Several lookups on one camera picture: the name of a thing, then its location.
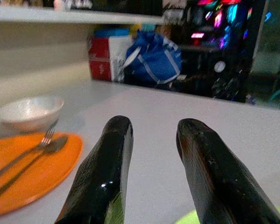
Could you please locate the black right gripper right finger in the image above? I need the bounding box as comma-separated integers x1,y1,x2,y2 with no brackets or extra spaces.
176,118,280,224

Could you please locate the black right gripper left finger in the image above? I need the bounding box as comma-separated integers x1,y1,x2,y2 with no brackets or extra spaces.
55,115,134,224

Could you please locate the lime green round plate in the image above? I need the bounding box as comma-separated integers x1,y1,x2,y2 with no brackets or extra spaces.
174,205,280,224

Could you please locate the silver metal spoon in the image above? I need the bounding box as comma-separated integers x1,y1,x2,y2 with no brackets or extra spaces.
0,135,69,203

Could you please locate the orange round plate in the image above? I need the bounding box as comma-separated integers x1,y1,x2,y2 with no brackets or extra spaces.
0,132,84,219

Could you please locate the silver metal fork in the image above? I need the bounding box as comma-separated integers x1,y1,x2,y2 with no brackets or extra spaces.
0,120,59,184

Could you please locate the white ceramic bowl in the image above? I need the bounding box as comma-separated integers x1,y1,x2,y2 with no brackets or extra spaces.
0,95,65,133

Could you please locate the red and white cardboard box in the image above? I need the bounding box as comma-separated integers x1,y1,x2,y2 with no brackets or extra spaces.
88,36,133,82

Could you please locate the blue flat box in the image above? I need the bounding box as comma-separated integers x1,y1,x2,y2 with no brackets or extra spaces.
94,28,131,38

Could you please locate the black computer tower with lights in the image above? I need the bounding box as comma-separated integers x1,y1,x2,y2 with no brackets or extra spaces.
184,0,266,103

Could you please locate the white counter shelf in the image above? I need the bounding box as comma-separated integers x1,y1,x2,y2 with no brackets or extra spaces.
0,6,165,25

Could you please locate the blue bag with grey straps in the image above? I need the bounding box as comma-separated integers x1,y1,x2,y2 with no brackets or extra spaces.
123,30,183,84

